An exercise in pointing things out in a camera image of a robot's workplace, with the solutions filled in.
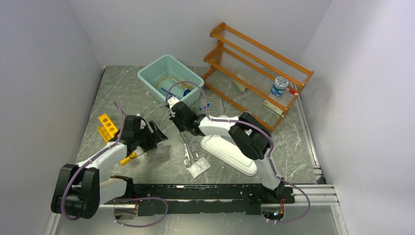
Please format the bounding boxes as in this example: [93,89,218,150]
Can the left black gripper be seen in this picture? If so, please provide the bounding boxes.
[134,120,167,152]

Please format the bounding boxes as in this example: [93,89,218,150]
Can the blue item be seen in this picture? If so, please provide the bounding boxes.
[183,89,192,97]

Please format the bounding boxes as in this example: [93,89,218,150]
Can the yellow rubber tubing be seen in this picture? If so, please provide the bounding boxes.
[156,75,193,90]

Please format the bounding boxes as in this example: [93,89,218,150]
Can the metal crucible tongs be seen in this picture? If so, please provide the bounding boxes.
[180,131,199,167]

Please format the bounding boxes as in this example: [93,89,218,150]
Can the small white plastic bag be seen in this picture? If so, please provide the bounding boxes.
[187,157,211,179]

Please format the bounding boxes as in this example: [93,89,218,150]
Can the blue safety glasses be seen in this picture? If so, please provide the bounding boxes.
[160,87,181,99]

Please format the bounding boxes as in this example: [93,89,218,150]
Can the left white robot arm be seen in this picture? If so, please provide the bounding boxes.
[50,115,168,220]

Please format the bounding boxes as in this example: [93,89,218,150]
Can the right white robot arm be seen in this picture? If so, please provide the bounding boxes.
[166,97,285,203]

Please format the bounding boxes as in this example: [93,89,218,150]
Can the white plastic bin lid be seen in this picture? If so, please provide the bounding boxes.
[199,117,257,176]

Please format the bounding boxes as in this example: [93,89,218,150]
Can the light green plastic bin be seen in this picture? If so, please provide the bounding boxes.
[138,54,204,106]

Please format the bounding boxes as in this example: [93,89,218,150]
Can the yellow test tube rack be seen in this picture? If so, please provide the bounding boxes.
[97,114,138,166]

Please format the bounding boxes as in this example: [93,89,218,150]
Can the orange wooden shelf rack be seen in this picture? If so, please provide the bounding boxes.
[202,22,314,131]

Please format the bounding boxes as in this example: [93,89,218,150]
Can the white green small box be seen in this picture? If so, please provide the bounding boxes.
[264,100,283,116]

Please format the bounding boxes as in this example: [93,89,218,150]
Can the blue white lidded jar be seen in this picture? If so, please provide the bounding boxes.
[271,76,288,96]

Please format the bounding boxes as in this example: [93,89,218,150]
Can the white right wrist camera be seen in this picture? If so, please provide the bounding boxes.
[167,96,180,109]

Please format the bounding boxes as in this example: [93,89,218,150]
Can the black mounting rail base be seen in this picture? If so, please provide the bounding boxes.
[102,183,296,216]

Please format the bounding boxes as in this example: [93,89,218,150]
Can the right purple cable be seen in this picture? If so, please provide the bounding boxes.
[164,80,311,225]

